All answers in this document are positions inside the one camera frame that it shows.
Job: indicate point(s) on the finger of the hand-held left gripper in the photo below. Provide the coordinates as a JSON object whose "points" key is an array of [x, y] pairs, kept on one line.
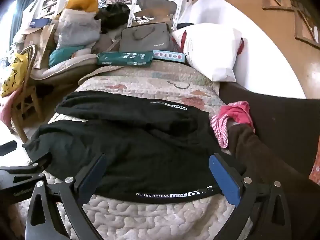
{"points": [[27, 169]]}

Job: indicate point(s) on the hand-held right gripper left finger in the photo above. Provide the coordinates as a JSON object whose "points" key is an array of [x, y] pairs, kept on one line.
{"points": [[92, 175]]}

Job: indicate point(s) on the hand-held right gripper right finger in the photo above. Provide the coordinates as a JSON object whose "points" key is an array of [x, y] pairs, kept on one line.
{"points": [[225, 177]]}

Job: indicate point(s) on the black pants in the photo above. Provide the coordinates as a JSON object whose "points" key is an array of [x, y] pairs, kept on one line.
{"points": [[137, 142]]}

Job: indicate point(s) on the small black object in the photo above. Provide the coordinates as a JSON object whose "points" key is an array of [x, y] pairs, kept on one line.
{"points": [[7, 148]]}

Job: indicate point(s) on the pink striped cloth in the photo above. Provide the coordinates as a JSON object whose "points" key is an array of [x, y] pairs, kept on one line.
{"points": [[235, 112]]}

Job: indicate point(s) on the wooden chair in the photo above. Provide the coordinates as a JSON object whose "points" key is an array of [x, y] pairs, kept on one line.
{"points": [[27, 100]]}

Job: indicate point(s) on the heart print quilted blanket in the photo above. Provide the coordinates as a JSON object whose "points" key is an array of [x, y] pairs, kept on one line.
{"points": [[150, 217]]}

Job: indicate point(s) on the yellow plastic bag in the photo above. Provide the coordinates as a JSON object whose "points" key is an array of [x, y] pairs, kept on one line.
{"points": [[13, 77]]}

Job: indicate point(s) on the beige cushion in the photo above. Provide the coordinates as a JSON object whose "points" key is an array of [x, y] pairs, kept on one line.
{"points": [[65, 68]]}

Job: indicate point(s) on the teal cloth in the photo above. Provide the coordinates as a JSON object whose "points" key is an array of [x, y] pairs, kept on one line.
{"points": [[62, 55]]}

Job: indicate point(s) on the green paper packet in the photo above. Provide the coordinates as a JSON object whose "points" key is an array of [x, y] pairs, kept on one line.
{"points": [[122, 58]]}

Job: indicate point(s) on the brown paper bag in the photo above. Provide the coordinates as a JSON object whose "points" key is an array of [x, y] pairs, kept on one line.
{"points": [[45, 45]]}

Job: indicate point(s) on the light blue flat box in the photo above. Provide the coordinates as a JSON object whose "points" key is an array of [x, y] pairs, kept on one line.
{"points": [[168, 55]]}

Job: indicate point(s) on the grey laptop bag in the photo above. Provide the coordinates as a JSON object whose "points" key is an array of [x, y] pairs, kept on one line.
{"points": [[145, 38]]}

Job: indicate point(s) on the clear plastic bag of clothes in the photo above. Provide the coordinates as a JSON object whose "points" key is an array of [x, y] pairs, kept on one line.
{"points": [[77, 28]]}

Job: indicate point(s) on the white tote bag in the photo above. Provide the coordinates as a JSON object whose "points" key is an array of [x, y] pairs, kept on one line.
{"points": [[30, 12]]}

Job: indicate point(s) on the black cloth pile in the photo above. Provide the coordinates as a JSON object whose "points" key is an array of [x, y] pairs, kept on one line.
{"points": [[113, 16]]}

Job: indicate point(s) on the white bookshelf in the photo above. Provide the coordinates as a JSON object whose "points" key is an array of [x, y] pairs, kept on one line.
{"points": [[51, 3]]}

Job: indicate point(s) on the white metal shelf rack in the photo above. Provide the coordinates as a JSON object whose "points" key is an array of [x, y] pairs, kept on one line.
{"points": [[132, 10]]}

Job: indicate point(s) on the yellow cloth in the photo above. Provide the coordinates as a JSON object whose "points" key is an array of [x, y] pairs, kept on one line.
{"points": [[83, 2]]}

